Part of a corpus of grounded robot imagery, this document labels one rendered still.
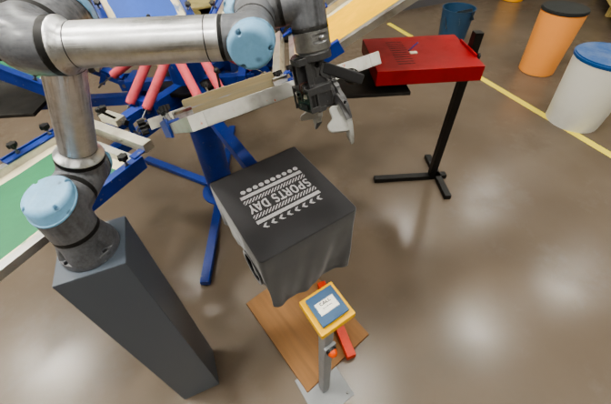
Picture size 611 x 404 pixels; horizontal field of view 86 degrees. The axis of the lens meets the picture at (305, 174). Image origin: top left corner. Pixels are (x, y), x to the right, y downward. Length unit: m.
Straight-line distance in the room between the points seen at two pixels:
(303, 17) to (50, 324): 2.37
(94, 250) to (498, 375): 1.98
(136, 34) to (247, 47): 0.18
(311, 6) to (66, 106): 0.57
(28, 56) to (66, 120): 0.27
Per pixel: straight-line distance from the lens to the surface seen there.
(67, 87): 0.88
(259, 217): 1.33
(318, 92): 0.71
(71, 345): 2.52
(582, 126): 4.06
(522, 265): 2.66
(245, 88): 1.47
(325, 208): 1.34
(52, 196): 0.97
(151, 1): 2.97
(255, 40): 0.56
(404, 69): 2.00
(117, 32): 0.63
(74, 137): 0.96
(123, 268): 1.07
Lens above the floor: 1.98
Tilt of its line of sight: 44 degrees down
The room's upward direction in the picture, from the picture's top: 2 degrees counter-clockwise
